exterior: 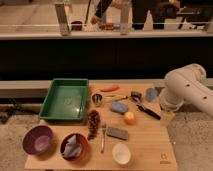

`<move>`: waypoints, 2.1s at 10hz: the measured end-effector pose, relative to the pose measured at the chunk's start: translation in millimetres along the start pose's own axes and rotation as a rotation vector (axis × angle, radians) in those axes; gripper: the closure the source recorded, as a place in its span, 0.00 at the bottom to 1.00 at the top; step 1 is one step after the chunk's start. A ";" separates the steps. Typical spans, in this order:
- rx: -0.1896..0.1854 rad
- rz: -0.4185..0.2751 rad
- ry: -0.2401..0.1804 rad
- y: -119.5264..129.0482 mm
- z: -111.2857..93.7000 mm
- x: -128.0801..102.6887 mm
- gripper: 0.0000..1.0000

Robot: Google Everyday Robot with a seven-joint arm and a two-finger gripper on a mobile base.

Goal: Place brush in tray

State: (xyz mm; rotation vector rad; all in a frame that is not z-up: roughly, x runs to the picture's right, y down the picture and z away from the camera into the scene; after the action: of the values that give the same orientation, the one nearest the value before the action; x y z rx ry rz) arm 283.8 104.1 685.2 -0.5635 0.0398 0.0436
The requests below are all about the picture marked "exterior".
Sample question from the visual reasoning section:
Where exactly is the orange fruit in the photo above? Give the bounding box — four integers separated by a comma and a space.
124, 112, 136, 125

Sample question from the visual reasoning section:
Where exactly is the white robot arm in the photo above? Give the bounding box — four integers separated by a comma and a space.
159, 63, 213, 127

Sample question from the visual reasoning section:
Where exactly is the orange carrot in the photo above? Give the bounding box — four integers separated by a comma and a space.
100, 85, 120, 92

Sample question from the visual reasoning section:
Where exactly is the white small bowl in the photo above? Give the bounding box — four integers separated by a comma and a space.
112, 143, 131, 166

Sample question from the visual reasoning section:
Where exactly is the grey crumpled cloth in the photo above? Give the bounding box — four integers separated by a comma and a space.
62, 135, 82, 158

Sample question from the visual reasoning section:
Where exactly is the dark red cup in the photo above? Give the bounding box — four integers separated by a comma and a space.
71, 21, 83, 31

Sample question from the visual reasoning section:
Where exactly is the metal measuring cup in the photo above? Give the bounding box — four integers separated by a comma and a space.
91, 93, 127, 107

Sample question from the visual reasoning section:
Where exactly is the blue sponge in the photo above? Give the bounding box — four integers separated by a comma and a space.
110, 101, 128, 114

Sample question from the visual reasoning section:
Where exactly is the grey sponge block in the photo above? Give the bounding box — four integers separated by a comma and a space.
106, 127, 129, 140

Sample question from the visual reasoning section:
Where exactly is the grey metal post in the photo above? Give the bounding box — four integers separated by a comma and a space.
55, 3, 70, 36
120, 0, 130, 35

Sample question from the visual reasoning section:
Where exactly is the purple bowl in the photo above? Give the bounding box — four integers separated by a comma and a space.
22, 125, 53, 155

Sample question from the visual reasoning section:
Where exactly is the green plastic tray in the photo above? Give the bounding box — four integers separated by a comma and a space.
39, 78, 89, 122

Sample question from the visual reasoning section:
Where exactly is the metal fork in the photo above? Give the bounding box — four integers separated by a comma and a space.
101, 124, 107, 153

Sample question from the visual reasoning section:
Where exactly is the person in dark clothes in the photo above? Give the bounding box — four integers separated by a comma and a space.
90, 0, 180, 30

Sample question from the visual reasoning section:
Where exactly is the red bowl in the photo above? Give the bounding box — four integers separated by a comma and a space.
60, 133, 89, 162

